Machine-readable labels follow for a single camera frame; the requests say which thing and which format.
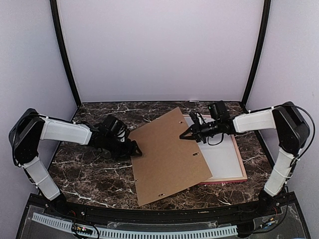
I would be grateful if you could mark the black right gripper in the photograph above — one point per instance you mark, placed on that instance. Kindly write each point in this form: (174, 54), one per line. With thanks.
(197, 133)

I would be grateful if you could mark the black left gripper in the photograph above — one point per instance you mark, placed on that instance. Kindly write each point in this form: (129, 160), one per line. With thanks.
(129, 151)

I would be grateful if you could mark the cat and books photo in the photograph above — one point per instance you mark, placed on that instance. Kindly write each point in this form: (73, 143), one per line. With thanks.
(221, 159)

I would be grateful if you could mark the pink wooden picture frame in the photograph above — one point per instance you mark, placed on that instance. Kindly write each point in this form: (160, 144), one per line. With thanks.
(240, 159)

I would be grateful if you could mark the brown cardboard backing board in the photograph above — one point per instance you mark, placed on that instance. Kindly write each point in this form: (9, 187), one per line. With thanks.
(168, 164)

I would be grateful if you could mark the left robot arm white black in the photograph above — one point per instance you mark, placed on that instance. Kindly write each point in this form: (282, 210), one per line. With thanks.
(25, 137)

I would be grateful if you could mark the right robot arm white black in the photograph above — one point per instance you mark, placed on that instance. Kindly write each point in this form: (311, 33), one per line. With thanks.
(292, 130)

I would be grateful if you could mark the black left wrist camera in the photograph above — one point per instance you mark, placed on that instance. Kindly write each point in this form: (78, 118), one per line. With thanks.
(116, 127)

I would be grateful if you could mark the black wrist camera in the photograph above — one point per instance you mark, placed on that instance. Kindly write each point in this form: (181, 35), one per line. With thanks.
(116, 127)
(218, 111)

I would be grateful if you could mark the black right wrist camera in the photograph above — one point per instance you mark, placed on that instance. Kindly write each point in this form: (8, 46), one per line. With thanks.
(218, 111)

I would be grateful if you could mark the black front table rail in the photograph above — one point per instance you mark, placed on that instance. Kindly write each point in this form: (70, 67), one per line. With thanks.
(102, 216)

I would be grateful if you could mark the white slotted cable duct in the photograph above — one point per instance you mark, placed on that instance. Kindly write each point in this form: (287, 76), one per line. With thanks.
(132, 232)

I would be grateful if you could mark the black right corner post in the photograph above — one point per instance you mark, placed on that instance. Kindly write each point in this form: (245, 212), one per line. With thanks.
(258, 52)

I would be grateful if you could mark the black corner post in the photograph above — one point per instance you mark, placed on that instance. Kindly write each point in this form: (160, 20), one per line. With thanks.
(258, 52)
(63, 51)

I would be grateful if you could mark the black left corner post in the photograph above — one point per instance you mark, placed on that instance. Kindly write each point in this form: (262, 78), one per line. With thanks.
(63, 51)

